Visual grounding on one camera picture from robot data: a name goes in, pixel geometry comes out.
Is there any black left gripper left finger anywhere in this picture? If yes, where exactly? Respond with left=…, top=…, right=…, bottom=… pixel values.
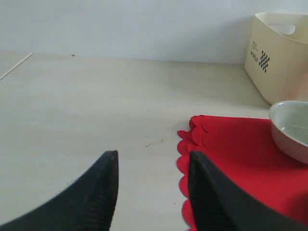
left=0, top=151, right=118, bottom=231

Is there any red scalloped table cloth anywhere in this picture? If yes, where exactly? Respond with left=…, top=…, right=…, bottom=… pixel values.
left=177, top=115, right=308, bottom=231

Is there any white ceramic bowl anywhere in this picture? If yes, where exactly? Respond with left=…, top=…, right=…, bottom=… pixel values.
left=269, top=101, right=308, bottom=164

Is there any cream plastic bin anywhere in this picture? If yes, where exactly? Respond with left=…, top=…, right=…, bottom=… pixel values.
left=244, top=13, right=308, bottom=104

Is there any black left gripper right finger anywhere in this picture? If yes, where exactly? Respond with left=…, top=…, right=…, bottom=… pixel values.
left=188, top=151, right=308, bottom=231

